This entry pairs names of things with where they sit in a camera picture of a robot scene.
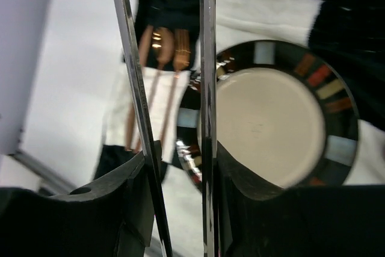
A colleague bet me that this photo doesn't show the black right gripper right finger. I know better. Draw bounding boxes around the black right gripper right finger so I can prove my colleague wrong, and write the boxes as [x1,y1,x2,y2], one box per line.
[216,144,384,256]

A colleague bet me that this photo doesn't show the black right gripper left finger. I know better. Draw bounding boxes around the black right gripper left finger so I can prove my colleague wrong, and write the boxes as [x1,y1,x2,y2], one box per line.
[1,154,167,256]

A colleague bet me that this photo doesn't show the silver metal tongs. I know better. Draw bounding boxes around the silver metal tongs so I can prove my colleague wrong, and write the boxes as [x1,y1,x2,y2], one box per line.
[114,0,219,256]

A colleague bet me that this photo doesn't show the round plate with mosaic rim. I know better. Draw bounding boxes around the round plate with mosaic rim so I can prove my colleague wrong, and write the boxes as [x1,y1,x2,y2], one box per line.
[175,39,360,200]

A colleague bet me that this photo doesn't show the copper spoon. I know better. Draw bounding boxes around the copper spoon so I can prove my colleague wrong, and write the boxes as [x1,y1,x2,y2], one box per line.
[126,25,174,153]

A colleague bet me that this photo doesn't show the black and white checkered cloth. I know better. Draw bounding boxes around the black and white checkered cloth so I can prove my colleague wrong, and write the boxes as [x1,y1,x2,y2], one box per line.
[93,0,385,241]

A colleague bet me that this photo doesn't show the aluminium table rail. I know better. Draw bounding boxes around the aluminium table rail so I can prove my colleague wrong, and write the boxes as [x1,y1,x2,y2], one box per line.
[9,150,77,195]

